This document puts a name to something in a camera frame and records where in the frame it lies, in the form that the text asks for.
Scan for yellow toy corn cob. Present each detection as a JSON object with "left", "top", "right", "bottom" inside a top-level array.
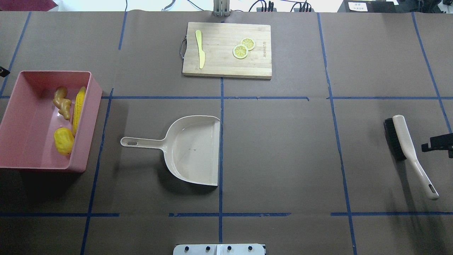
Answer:
[{"left": 72, "top": 86, "right": 86, "bottom": 136}]

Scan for toy lemon slice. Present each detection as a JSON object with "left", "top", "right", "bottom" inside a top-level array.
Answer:
[
  {"left": 240, "top": 37, "right": 256, "bottom": 51},
  {"left": 232, "top": 44, "right": 249, "bottom": 60}
]

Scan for silver aluminium frame post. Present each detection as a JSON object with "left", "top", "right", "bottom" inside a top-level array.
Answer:
[{"left": 213, "top": 0, "right": 231, "bottom": 17}]

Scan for pink plastic bin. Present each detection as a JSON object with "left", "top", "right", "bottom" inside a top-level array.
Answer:
[{"left": 0, "top": 71, "right": 103, "bottom": 172}]

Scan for tan toy ginger root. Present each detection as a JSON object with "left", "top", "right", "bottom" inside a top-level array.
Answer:
[{"left": 52, "top": 86, "right": 71, "bottom": 120}]

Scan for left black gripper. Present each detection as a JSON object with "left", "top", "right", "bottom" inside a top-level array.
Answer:
[{"left": 0, "top": 67, "right": 10, "bottom": 78}]

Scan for beige brush black bristles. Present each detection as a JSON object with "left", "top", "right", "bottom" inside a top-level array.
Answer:
[{"left": 383, "top": 115, "right": 440, "bottom": 200}]

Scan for white pedestal column base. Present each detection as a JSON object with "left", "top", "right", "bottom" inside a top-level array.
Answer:
[{"left": 173, "top": 243, "right": 266, "bottom": 255}]

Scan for yellow green toy knife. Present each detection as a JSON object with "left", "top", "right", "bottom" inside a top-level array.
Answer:
[{"left": 195, "top": 30, "right": 206, "bottom": 69}]

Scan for pink cloth on stand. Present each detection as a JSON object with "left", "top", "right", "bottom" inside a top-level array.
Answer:
[{"left": 0, "top": 0, "right": 58, "bottom": 11}]

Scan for beige plastic dustpan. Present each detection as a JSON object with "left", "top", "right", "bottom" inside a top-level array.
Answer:
[{"left": 120, "top": 115, "right": 220, "bottom": 187}]

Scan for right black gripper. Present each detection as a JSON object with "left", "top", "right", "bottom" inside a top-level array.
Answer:
[{"left": 421, "top": 133, "right": 453, "bottom": 159}]

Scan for wooden cutting board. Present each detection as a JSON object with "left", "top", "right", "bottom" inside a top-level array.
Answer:
[{"left": 182, "top": 22, "right": 273, "bottom": 80}]

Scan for black box white label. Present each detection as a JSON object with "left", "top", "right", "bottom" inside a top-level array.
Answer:
[{"left": 337, "top": 0, "right": 397, "bottom": 13}]

